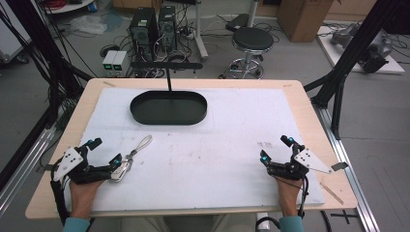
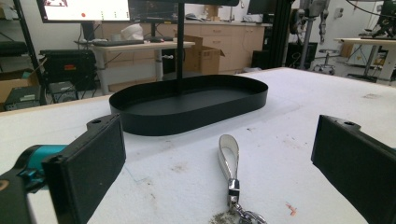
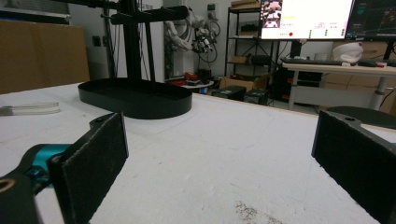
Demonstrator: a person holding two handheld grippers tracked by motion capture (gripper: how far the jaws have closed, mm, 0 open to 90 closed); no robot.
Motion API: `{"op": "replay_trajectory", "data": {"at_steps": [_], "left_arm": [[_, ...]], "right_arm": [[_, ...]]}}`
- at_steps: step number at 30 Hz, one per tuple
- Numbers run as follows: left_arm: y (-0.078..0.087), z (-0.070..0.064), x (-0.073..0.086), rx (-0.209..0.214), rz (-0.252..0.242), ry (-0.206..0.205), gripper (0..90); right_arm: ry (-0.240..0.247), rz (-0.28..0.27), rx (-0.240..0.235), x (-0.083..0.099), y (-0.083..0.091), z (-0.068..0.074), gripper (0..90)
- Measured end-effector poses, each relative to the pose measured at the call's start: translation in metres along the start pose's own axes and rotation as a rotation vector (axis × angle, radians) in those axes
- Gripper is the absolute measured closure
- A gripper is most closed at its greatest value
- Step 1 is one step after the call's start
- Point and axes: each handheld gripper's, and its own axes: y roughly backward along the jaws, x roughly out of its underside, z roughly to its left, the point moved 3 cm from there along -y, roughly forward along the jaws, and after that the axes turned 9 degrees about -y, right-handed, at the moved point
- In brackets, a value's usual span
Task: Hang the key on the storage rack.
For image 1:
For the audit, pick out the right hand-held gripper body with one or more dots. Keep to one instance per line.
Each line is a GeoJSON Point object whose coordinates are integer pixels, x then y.
{"type": "Point", "coordinates": [296, 167]}

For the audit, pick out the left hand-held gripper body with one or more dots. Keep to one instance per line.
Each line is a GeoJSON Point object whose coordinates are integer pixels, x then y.
{"type": "Point", "coordinates": [73, 162]}

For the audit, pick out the person's right hand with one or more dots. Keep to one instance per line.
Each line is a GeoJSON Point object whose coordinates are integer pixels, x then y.
{"type": "Point", "coordinates": [288, 196]}

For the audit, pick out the person's left hand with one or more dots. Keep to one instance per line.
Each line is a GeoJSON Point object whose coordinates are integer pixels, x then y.
{"type": "Point", "coordinates": [84, 196]}

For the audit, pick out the small grey metal tab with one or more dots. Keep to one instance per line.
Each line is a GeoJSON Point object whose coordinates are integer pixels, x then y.
{"type": "Point", "coordinates": [340, 166]}

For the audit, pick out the thin wooden strip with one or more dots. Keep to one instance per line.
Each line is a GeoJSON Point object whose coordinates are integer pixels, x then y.
{"type": "Point", "coordinates": [332, 193]}

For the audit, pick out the white table mat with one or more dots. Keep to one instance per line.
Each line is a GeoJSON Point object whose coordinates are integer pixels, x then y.
{"type": "Point", "coordinates": [199, 154]}

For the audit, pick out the black oval tray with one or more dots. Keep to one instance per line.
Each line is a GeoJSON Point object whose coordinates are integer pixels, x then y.
{"type": "Point", "coordinates": [168, 109]}

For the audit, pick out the white power supply unit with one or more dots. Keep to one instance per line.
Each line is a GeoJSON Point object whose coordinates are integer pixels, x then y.
{"type": "Point", "coordinates": [121, 63]}
{"type": "Point", "coordinates": [109, 63]}

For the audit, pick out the black T-shaped stand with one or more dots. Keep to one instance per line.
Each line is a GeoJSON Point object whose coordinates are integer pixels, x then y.
{"type": "Point", "coordinates": [167, 66]}

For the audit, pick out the black round stool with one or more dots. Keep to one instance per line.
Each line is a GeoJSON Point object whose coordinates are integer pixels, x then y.
{"type": "Point", "coordinates": [253, 40]}

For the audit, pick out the clear plastic bag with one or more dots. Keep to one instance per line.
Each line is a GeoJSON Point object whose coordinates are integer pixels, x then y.
{"type": "Point", "coordinates": [88, 25]}

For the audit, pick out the large black computer tower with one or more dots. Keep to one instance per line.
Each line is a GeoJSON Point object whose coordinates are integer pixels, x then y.
{"type": "Point", "coordinates": [143, 32]}

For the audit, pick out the cardboard box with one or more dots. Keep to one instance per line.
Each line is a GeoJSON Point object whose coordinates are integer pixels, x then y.
{"type": "Point", "coordinates": [303, 19]}

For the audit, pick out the white floor board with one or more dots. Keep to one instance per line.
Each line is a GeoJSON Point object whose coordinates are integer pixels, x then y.
{"type": "Point", "coordinates": [391, 66]}

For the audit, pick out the grey robot part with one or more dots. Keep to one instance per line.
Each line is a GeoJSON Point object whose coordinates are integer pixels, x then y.
{"type": "Point", "coordinates": [377, 48]}

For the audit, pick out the black flat floor pedal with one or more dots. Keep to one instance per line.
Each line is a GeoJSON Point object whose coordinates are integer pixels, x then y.
{"type": "Point", "coordinates": [238, 22]}

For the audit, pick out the slim black computer tower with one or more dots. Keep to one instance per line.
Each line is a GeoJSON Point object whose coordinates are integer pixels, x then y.
{"type": "Point", "coordinates": [167, 27]}

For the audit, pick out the white desk leg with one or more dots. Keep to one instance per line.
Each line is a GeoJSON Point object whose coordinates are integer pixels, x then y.
{"type": "Point", "coordinates": [200, 32]}

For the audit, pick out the aluminium rail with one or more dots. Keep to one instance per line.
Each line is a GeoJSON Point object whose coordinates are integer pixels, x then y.
{"type": "Point", "coordinates": [351, 180]}
{"type": "Point", "coordinates": [22, 161]}

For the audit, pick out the black metal frame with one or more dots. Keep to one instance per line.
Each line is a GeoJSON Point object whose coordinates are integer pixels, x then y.
{"type": "Point", "coordinates": [357, 45]}
{"type": "Point", "coordinates": [45, 45]}

